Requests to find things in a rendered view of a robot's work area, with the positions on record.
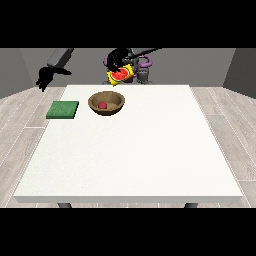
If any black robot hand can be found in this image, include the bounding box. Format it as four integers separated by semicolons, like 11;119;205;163
35;65;73;93
107;48;134;75

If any yellow cup with melon print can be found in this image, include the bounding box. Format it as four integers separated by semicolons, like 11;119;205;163
106;63;136;87

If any green square pad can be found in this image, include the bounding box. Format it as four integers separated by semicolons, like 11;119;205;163
45;100;80;120

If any brown wooden bowl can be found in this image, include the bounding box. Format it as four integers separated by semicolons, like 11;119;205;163
87;90;126;117

